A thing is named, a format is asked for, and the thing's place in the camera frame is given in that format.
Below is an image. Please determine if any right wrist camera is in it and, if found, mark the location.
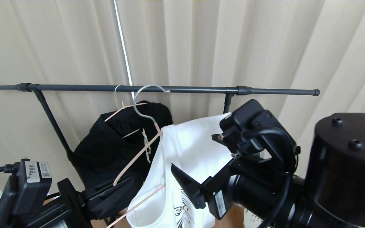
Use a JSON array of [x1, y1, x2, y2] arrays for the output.
[[212, 99, 300, 173]]

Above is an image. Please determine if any beige curtain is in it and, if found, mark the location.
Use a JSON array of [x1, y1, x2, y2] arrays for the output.
[[0, 0, 365, 193]]

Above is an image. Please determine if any black garment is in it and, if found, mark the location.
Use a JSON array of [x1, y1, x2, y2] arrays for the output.
[[72, 101, 173, 194]]

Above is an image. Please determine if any white garment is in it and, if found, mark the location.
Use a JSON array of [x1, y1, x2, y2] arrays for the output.
[[126, 113, 234, 228]]

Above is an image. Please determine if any white laundry basket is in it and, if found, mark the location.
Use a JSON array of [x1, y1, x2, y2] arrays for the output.
[[243, 209, 265, 228]]

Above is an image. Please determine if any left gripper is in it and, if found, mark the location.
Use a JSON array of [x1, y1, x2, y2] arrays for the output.
[[27, 176, 135, 228]]

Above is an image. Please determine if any pink clothes hanger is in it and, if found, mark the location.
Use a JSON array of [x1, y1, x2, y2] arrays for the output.
[[104, 85, 148, 139], [106, 85, 171, 228]]

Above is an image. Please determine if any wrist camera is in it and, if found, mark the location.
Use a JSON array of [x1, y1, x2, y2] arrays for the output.
[[212, 99, 300, 173], [0, 160, 52, 219]]

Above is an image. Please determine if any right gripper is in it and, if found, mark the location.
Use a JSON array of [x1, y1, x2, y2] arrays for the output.
[[171, 155, 298, 222]]

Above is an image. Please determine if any black clothes rack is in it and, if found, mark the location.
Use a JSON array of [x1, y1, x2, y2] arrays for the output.
[[0, 83, 320, 162]]

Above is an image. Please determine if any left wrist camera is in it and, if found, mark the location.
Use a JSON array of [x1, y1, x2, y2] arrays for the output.
[[0, 160, 52, 219]]

